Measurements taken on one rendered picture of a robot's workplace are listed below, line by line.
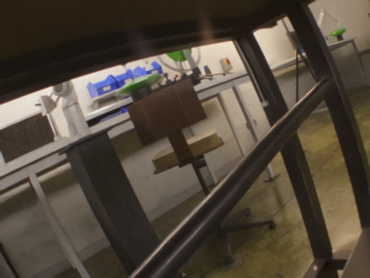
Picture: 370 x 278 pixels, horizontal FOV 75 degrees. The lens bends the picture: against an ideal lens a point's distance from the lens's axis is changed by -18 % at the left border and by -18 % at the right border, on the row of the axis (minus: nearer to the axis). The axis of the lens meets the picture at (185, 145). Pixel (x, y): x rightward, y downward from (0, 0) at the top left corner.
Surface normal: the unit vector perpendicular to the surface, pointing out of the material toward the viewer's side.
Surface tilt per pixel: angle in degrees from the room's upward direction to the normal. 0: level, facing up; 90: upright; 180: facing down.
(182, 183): 90
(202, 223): 72
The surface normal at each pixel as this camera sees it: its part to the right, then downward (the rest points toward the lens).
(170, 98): 0.04, 0.07
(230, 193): 0.40, -0.44
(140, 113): -0.32, 0.23
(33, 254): 0.52, -0.15
